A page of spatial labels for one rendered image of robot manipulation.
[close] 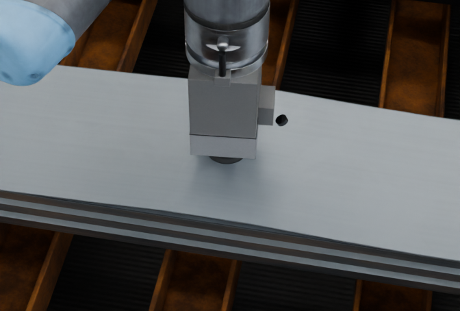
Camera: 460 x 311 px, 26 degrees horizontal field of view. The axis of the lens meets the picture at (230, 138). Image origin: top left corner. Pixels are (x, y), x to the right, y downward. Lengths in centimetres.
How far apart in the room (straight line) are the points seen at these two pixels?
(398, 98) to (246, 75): 46
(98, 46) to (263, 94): 47
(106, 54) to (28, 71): 60
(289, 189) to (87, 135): 22
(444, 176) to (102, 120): 36
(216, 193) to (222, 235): 4
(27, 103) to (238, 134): 26
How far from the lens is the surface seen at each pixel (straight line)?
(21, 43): 76
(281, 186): 98
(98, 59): 136
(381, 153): 103
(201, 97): 90
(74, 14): 78
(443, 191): 101
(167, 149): 101
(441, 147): 104
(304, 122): 104
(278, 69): 128
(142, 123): 104
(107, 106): 106
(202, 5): 83
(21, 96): 109
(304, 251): 96
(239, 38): 85
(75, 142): 104
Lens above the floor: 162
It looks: 49 degrees down
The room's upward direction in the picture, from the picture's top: straight up
